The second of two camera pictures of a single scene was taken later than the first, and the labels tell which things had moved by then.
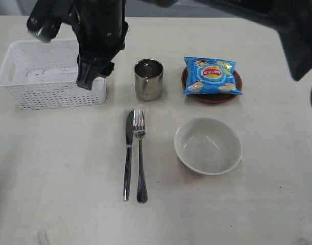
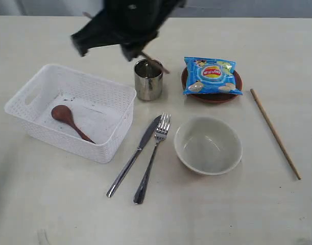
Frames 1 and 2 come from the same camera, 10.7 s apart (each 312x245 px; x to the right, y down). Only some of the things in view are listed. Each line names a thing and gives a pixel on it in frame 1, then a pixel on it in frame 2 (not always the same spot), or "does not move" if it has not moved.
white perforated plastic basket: x=36 y=75 -> x=103 y=109
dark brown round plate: x=210 y=99 does not move
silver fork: x=139 y=129 -> x=161 y=133
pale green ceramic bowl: x=207 y=146 does not move
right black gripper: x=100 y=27 -> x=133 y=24
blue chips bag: x=208 y=76 does not move
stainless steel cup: x=148 y=74 does not move
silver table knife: x=129 y=133 -> x=144 y=139
